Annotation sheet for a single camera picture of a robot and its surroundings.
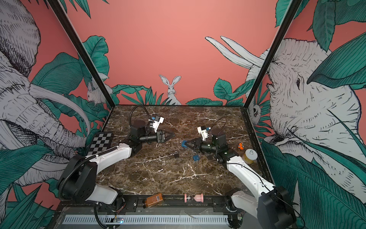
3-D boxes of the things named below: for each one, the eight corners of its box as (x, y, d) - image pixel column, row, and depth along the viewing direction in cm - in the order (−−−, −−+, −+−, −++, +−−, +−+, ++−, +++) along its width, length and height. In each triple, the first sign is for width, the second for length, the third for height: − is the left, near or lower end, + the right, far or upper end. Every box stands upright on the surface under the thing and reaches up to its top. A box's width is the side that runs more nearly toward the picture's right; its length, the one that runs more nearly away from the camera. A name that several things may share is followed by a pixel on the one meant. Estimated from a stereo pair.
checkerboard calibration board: (88, 155, 93) (85, 153, 90) (98, 135, 104) (96, 132, 101) (106, 155, 93) (103, 153, 90) (114, 135, 104) (112, 132, 101)
